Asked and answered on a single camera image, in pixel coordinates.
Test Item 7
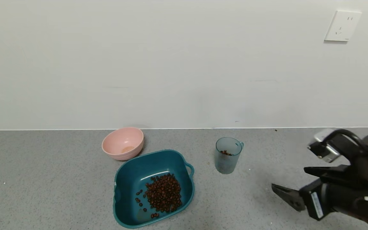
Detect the translucent teal ribbed mug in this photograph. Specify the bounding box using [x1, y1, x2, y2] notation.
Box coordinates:
[215, 137, 244, 174]

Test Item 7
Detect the teal plastic basin with handles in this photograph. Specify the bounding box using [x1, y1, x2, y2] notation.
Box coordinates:
[113, 149, 195, 229]

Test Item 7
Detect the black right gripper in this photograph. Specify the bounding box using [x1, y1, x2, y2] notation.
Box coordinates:
[271, 164, 366, 221]

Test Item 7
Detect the white wall socket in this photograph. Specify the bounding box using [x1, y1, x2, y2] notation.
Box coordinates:
[325, 11, 362, 42]

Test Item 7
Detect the white grey wrist camera box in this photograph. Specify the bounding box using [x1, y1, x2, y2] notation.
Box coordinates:
[308, 129, 341, 163]

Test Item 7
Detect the black camera cable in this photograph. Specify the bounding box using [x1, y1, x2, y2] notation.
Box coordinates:
[323, 129, 368, 160]

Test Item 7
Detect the pink plastic bowl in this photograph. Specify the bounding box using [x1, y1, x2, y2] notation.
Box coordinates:
[102, 127, 144, 161]

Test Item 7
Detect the pile of brown coffee beans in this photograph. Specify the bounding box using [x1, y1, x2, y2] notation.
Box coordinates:
[135, 173, 183, 219]

